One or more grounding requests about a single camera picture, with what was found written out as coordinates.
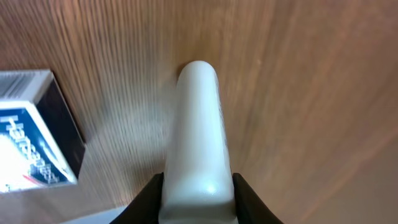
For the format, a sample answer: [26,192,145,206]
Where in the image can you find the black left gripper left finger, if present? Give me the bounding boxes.
[110,172,164,224]

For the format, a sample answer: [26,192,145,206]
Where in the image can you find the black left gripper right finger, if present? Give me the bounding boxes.
[233,173,283,224]

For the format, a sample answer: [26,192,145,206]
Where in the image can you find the small hand sanitizer bottle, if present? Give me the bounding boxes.
[159,60,238,223]

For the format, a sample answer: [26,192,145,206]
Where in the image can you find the white Hansaplast plaster box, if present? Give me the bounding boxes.
[1,70,85,194]

